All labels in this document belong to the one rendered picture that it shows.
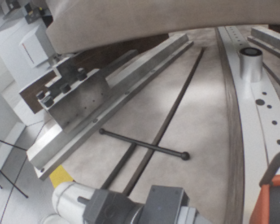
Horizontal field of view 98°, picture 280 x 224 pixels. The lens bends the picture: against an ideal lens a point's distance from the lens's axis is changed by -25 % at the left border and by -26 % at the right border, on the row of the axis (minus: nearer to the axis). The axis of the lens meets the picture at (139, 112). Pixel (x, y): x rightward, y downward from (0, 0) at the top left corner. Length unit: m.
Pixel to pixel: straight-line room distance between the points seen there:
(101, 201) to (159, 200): 0.08
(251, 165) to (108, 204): 0.28
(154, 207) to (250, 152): 0.23
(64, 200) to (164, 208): 0.18
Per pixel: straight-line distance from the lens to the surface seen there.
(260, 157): 0.38
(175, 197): 0.23
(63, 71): 1.13
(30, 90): 2.25
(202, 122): 0.96
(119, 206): 0.22
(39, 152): 1.20
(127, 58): 1.41
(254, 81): 0.57
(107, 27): 0.77
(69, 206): 0.31
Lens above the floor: 0.99
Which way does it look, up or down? 36 degrees down
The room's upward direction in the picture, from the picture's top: 24 degrees counter-clockwise
